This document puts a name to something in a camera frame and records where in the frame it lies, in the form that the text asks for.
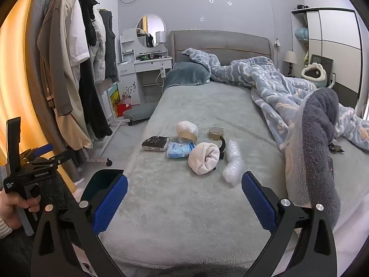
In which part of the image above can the grey upholstered bed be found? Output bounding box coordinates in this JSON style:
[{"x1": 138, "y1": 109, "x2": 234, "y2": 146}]
[{"x1": 95, "y1": 30, "x2": 369, "y2": 269}]

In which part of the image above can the dark grey knit sweater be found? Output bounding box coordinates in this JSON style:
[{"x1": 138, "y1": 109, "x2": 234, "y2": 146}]
[{"x1": 99, "y1": 10, "x2": 120, "y2": 84}]

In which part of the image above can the white paper ball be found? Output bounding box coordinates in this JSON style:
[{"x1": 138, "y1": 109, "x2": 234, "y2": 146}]
[{"x1": 176, "y1": 120, "x2": 199, "y2": 139}]

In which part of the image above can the round mirror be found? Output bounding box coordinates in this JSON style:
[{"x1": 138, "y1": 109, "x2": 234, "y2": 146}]
[{"x1": 136, "y1": 14, "x2": 167, "y2": 48}]

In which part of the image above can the white vanity table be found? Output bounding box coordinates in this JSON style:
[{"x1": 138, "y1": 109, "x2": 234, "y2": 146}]
[{"x1": 118, "y1": 27, "x2": 174, "y2": 105}]

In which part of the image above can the grey-blue pillow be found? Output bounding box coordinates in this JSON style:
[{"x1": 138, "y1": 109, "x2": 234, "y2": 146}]
[{"x1": 162, "y1": 62, "x2": 212, "y2": 93}]

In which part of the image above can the clear bubble wrap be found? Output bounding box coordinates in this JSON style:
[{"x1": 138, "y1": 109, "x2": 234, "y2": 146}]
[{"x1": 222, "y1": 139, "x2": 245, "y2": 187}]

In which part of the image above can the person's left forearm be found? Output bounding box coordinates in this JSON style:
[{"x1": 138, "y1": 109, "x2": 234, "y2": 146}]
[{"x1": 0, "y1": 216, "x2": 14, "y2": 239}]

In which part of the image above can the white paper cup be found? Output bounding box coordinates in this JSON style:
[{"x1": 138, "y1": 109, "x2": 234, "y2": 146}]
[{"x1": 179, "y1": 131, "x2": 199, "y2": 145}]

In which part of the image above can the white wardrobe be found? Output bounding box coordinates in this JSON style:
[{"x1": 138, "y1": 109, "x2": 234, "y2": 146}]
[{"x1": 291, "y1": 7, "x2": 364, "y2": 105}]

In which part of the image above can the small brown tape roll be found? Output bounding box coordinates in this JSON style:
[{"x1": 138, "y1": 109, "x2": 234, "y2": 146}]
[{"x1": 209, "y1": 127, "x2": 226, "y2": 141}]

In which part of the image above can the yellow painting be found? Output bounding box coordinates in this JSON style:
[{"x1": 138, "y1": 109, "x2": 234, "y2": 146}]
[{"x1": 107, "y1": 84, "x2": 122, "y2": 119}]

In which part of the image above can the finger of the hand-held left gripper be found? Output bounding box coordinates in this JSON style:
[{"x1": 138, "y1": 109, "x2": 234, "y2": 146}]
[
  {"x1": 30, "y1": 145, "x2": 55, "y2": 158},
  {"x1": 43, "y1": 151, "x2": 71, "y2": 166}
]

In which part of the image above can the grey footstool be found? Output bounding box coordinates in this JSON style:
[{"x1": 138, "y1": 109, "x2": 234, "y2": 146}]
[{"x1": 122, "y1": 104, "x2": 158, "y2": 126}]

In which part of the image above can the silver vanity lamp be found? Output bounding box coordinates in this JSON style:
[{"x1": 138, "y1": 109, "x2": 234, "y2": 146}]
[{"x1": 156, "y1": 31, "x2": 167, "y2": 51}]

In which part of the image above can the beige coat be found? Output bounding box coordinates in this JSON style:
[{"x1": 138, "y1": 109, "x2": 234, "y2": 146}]
[{"x1": 37, "y1": 0, "x2": 93, "y2": 151}]

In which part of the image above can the person's left hand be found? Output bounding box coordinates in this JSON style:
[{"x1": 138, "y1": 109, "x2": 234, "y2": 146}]
[{"x1": 0, "y1": 191, "x2": 41, "y2": 231}]

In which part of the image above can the orange curtain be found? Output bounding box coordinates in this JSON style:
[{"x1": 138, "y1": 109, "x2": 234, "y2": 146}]
[{"x1": 0, "y1": 0, "x2": 79, "y2": 191}]

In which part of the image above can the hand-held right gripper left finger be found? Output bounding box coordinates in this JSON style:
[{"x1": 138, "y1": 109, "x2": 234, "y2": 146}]
[{"x1": 30, "y1": 175, "x2": 136, "y2": 277}]

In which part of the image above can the blue tissue packet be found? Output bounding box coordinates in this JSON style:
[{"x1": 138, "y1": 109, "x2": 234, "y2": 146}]
[{"x1": 167, "y1": 141, "x2": 195, "y2": 159}]

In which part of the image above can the cream striped jacket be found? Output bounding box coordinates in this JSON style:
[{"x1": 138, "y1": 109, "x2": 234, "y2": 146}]
[{"x1": 88, "y1": 14, "x2": 107, "y2": 85}]

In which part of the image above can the black chair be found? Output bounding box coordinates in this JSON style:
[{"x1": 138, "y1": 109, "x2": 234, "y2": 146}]
[{"x1": 310, "y1": 53, "x2": 335, "y2": 89}]

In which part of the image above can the white green cat bed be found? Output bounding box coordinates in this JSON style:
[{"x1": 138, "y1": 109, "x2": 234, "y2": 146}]
[{"x1": 301, "y1": 63, "x2": 328, "y2": 89}]

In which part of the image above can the black packet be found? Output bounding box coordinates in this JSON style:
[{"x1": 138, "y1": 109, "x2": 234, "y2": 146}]
[{"x1": 141, "y1": 135, "x2": 171, "y2": 152}]

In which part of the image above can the black fuzzy long garment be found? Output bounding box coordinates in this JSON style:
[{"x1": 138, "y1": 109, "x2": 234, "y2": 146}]
[{"x1": 78, "y1": 60, "x2": 113, "y2": 139}]

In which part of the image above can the blue patterned blanket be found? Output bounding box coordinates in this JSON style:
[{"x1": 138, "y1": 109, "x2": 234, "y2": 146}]
[{"x1": 182, "y1": 48, "x2": 369, "y2": 154}]

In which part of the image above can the white shirt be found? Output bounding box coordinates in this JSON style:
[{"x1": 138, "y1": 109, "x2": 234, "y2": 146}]
[{"x1": 68, "y1": 0, "x2": 90, "y2": 67}]

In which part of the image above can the white table lamp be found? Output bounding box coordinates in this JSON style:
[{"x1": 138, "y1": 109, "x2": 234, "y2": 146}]
[{"x1": 283, "y1": 51, "x2": 298, "y2": 76}]

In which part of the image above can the red box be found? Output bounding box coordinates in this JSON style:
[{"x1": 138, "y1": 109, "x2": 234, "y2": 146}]
[{"x1": 117, "y1": 102, "x2": 132, "y2": 117}]

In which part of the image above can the white paper wad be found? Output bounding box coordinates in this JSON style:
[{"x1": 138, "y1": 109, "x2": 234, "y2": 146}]
[{"x1": 188, "y1": 142, "x2": 221, "y2": 175}]

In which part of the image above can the black hanging garment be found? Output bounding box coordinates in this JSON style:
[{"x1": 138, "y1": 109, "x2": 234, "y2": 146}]
[{"x1": 66, "y1": 0, "x2": 100, "y2": 47}]

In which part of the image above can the black curved band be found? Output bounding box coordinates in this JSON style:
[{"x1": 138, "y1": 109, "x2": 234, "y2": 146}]
[{"x1": 215, "y1": 135, "x2": 227, "y2": 160}]

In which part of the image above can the grey fluffy towel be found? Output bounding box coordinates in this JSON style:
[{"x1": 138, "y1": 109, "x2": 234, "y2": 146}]
[{"x1": 284, "y1": 88, "x2": 342, "y2": 229}]

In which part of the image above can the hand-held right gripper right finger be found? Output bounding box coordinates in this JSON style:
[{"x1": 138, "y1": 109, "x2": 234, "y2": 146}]
[{"x1": 241, "y1": 172, "x2": 338, "y2": 277}]

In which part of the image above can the clothes rack base with wheel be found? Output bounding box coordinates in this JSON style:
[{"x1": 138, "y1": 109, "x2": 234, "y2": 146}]
[{"x1": 43, "y1": 0, "x2": 130, "y2": 168}]

